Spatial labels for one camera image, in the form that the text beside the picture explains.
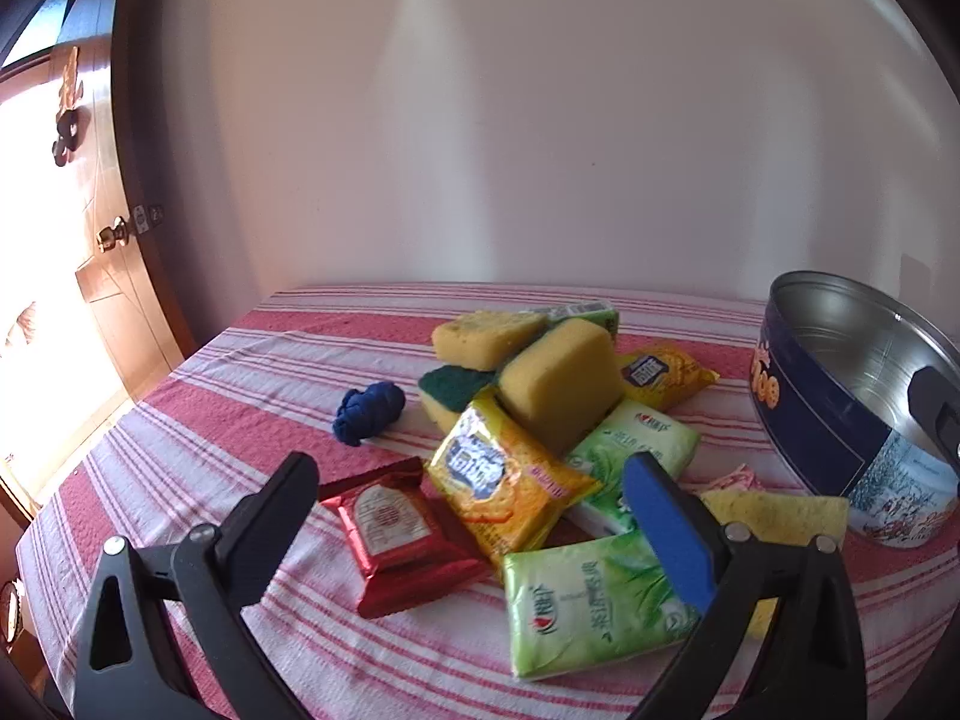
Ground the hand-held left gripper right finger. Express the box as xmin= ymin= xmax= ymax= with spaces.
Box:
xmin=622 ymin=452 xmax=871 ymax=720

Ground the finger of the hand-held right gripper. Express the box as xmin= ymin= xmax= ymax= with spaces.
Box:
xmin=906 ymin=366 xmax=960 ymax=500

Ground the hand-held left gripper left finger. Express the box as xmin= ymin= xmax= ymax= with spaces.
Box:
xmin=71 ymin=451 xmax=323 ymax=720

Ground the blue round metal tin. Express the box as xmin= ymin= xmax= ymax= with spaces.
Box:
xmin=748 ymin=270 xmax=960 ymax=550

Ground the red foil snack packet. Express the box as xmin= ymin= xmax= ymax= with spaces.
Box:
xmin=319 ymin=456 xmax=492 ymax=620

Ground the blue knotted rope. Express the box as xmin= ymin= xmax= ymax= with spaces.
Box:
xmin=332 ymin=381 xmax=406 ymax=445

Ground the yellow cracker packet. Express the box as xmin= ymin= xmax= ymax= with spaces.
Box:
xmin=615 ymin=341 xmax=719 ymax=413
xmin=424 ymin=386 xmax=605 ymax=571

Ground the yellow green scouring sponge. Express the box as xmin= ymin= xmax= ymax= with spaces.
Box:
xmin=497 ymin=317 xmax=625 ymax=455
xmin=431 ymin=309 xmax=550 ymax=372
xmin=418 ymin=364 xmax=500 ymax=436

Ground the small green tissue pack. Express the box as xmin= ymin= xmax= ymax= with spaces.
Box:
xmin=544 ymin=300 xmax=622 ymax=342

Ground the flat yellow sponge cloth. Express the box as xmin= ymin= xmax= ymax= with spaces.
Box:
xmin=701 ymin=490 xmax=850 ymax=638

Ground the red white striped tablecloth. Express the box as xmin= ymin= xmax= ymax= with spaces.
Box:
xmin=15 ymin=283 xmax=960 ymax=720

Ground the wooden door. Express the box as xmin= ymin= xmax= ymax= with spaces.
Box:
xmin=0 ymin=0 xmax=196 ymax=526

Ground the hanging door decoration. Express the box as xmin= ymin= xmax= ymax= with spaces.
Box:
xmin=51 ymin=45 xmax=87 ymax=166

